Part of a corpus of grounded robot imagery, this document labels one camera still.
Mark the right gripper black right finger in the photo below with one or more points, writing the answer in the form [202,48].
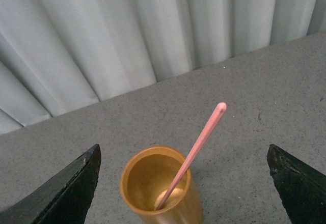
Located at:
[301,188]

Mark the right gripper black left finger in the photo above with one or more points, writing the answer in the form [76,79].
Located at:
[64,198]

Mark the white pleated curtain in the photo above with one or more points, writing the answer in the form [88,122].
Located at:
[61,55]

